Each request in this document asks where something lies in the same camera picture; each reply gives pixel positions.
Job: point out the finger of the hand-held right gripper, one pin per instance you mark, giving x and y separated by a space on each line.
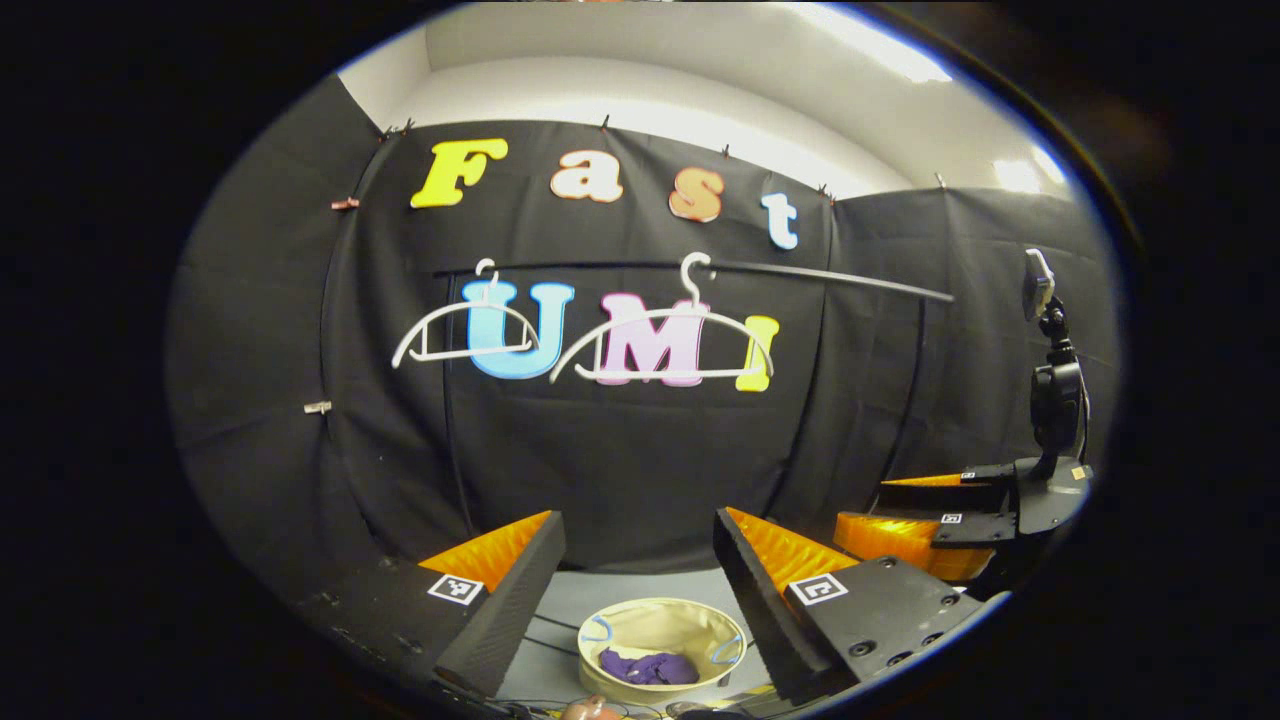
950 497
975 530

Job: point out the pinkish rounded object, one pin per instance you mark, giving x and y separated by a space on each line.
588 710

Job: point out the white plastic hanger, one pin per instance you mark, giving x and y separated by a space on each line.
695 305
487 290

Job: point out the black clothes rail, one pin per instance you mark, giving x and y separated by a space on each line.
850 283

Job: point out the cream laundry hamper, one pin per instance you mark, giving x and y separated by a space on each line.
660 625

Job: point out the purple jacket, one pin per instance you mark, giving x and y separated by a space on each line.
650 668

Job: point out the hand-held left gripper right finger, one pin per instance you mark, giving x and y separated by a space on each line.
765 610

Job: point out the small ceiling light panel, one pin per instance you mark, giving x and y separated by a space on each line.
1020 175

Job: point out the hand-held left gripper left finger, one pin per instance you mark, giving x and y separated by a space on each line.
510 610

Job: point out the black backdrop cloth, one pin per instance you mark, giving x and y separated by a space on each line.
620 460

